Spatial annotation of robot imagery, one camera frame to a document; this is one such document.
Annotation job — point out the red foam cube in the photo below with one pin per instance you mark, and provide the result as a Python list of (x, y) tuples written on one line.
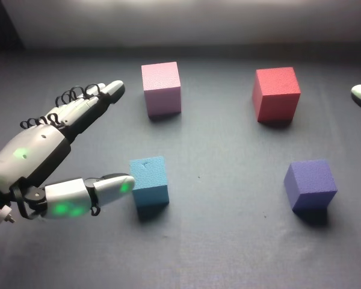
[(276, 93)]

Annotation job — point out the pink foam cube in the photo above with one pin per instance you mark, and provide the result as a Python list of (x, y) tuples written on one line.
[(162, 87)]

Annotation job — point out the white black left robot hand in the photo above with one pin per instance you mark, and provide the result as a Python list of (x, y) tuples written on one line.
[(33, 150)]

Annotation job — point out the small blue foam cube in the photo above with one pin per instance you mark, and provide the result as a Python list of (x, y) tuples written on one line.
[(150, 180)]

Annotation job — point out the small purple foam cube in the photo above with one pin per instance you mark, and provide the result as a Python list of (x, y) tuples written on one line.
[(311, 183)]

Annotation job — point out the grey table cloth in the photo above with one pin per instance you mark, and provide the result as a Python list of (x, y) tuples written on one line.
[(216, 241)]

